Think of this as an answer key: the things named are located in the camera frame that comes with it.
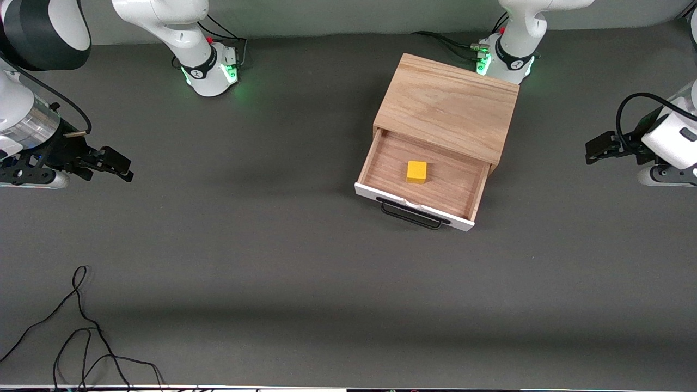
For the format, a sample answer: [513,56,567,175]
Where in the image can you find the thin black loose cable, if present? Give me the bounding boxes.
[0,265,134,390]
[52,328,166,390]

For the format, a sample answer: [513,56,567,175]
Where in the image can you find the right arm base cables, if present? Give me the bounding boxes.
[171,13,249,72]

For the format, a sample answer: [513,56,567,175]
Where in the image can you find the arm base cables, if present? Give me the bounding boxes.
[412,11,510,62]
[171,13,249,72]

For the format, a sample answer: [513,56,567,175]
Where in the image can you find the white-front drawer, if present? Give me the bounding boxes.
[354,128,491,232]

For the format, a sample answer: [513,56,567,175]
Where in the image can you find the wooden drawer cabinet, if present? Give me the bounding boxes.
[372,53,520,176]

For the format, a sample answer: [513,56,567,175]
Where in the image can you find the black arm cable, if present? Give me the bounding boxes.
[0,57,92,137]
[615,93,697,150]

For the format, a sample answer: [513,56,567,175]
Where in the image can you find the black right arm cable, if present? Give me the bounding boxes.
[0,57,92,137]

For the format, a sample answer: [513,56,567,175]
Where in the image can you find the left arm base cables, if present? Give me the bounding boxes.
[412,11,510,62]

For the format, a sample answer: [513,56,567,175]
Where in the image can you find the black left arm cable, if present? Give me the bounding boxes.
[615,93,697,150]

